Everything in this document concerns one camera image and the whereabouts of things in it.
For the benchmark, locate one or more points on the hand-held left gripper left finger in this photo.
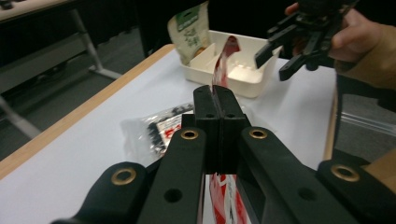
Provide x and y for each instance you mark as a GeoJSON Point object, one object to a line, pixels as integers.
{"type": "Point", "coordinates": [208, 124]}

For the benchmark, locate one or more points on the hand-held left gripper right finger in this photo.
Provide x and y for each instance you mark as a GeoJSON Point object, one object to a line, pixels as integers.
{"type": "Point", "coordinates": [232, 124]}

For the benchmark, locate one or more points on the white divided plastic container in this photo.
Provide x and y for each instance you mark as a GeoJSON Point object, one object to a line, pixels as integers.
{"type": "Point", "coordinates": [246, 77]}

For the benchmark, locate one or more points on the red snack packet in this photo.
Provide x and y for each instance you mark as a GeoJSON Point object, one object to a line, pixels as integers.
{"type": "Point", "coordinates": [222, 68]}

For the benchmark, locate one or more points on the clear packet of dark snacks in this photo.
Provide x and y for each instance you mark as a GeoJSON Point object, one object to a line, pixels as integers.
{"type": "Point", "coordinates": [146, 133]}

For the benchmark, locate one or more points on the beige snack packet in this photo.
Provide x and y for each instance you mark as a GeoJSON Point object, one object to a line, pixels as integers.
{"type": "Point", "coordinates": [190, 31]}

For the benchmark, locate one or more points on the aluminium floor rail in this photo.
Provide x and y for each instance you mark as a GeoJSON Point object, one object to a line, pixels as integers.
{"type": "Point", "coordinates": [367, 122]}

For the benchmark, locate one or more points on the white metal table frame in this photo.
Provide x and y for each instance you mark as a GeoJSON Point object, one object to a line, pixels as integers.
{"type": "Point", "coordinates": [88, 46]}

